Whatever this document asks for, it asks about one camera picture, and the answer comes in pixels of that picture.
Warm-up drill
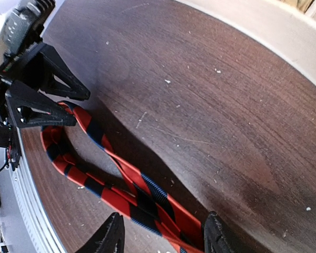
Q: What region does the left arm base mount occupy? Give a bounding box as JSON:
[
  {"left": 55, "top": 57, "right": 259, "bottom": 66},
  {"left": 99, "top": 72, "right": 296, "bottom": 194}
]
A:
[{"left": 0, "top": 125, "right": 22, "bottom": 172}]

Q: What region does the red navy striped tie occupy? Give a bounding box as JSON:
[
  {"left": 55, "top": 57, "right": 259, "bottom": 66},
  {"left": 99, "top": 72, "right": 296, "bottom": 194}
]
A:
[{"left": 40, "top": 101, "right": 205, "bottom": 252}]

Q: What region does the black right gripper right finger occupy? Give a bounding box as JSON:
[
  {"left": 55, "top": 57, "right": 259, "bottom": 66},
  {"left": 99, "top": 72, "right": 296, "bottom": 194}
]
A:
[{"left": 203, "top": 211, "right": 236, "bottom": 253}]

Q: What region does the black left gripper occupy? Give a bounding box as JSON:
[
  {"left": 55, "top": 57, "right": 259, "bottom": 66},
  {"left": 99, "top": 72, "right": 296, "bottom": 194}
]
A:
[{"left": 0, "top": 43, "right": 91, "bottom": 128}]

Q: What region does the wooden compartment box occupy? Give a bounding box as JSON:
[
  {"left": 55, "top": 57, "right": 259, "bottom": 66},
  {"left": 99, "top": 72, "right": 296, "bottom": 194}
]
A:
[{"left": 183, "top": 1, "right": 316, "bottom": 86}]

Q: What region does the aluminium front rail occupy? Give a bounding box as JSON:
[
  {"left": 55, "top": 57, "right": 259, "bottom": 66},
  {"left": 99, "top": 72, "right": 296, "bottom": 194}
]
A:
[{"left": 0, "top": 131, "right": 66, "bottom": 252}]

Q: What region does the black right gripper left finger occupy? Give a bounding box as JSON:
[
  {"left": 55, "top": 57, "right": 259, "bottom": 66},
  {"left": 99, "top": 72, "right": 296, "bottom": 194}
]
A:
[{"left": 76, "top": 212, "right": 125, "bottom": 253}]

